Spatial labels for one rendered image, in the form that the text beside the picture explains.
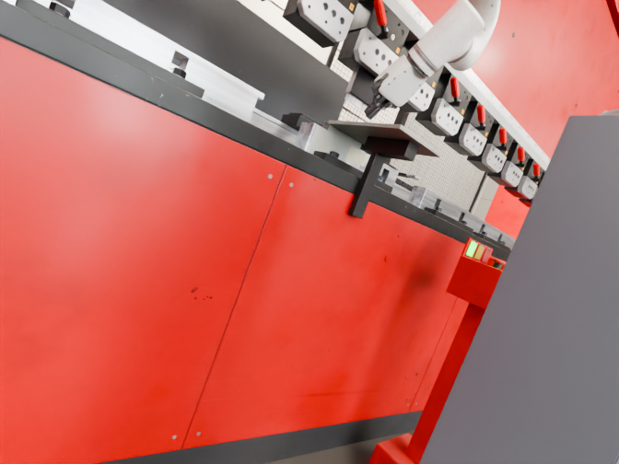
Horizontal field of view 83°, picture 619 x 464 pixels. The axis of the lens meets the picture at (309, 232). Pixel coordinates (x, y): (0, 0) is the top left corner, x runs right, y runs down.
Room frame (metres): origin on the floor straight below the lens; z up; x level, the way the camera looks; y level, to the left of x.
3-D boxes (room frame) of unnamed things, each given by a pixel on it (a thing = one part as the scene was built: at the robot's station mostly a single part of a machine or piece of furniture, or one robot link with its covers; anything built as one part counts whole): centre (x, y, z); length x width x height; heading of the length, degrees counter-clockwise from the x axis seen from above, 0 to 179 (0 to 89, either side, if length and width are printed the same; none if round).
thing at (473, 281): (1.09, -0.58, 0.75); 0.20 x 0.16 x 0.18; 133
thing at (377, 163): (0.93, -0.12, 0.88); 0.14 x 0.04 x 0.22; 39
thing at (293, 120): (1.20, 0.11, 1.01); 0.26 x 0.12 x 0.05; 39
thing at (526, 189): (1.81, -0.91, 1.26); 0.15 x 0.09 x 0.17; 129
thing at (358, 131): (0.96, -0.09, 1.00); 0.26 x 0.18 x 0.01; 39
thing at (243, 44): (1.32, 0.51, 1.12); 1.13 x 0.02 x 0.44; 129
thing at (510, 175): (1.69, -0.76, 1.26); 0.15 x 0.09 x 0.17; 129
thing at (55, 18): (0.65, 0.43, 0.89); 0.30 x 0.05 x 0.03; 129
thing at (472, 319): (1.09, -0.58, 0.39); 0.06 x 0.06 x 0.54; 43
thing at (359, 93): (1.08, 0.00, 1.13); 0.10 x 0.02 x 0.10; 129
